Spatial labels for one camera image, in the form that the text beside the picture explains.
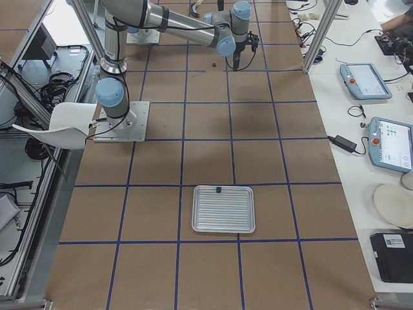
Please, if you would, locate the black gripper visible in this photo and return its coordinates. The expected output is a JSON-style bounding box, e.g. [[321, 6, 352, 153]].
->
[[232, 31, 259, 70]]

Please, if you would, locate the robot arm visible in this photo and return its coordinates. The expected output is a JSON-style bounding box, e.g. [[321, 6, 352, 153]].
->
[[101, 1, 264, 122]]

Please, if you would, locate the silver ribbed metal tray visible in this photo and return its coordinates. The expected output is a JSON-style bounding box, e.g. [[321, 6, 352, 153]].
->
[[192, 185, 256, 234]]

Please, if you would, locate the olive brake shoe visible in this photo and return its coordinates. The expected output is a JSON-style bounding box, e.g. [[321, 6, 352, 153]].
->
[[189, 1, 202, 18]]

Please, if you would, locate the far teach pendant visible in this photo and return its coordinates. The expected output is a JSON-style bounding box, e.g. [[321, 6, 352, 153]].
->
[[339, 63, 392, 100]]

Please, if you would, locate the teach pendant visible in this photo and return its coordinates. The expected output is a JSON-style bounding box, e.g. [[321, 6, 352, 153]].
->
[[339, 63, 392, 100], [368, 117, 412, 173]]

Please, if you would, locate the black power brick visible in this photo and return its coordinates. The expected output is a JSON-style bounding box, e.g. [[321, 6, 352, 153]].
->
[[328, 135, 357, 153]]

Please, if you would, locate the near teach pendant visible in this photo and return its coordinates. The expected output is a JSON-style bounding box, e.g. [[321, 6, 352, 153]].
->
[[368, 117, 412, 173]]

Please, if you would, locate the white plastic chair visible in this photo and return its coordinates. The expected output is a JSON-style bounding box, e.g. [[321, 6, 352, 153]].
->
[[12, 102, 97, 149]]

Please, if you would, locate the beige round plate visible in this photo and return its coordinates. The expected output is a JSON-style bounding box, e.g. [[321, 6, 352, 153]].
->
[[373, 184, 412, 229]]

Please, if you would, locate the black flat box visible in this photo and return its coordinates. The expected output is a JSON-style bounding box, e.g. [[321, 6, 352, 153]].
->
[[370, 233, 412, 284]]

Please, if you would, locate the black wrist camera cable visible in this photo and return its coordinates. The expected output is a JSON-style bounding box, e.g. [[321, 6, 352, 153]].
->
[[225, 30, 259, 72]]

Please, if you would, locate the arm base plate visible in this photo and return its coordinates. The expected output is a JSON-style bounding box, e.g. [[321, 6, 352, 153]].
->
[[126, 28, 160, 45], [92, 101, 150, 143]]

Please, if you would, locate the aluminium frame column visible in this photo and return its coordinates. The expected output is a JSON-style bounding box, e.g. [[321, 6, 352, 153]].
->
[[302, 0, 341, 73]]

